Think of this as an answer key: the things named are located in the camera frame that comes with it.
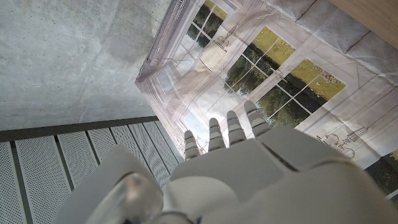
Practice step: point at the printed window backdrop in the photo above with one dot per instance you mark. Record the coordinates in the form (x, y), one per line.
(311, 46)

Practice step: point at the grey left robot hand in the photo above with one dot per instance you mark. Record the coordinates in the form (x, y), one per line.
(248, 180)

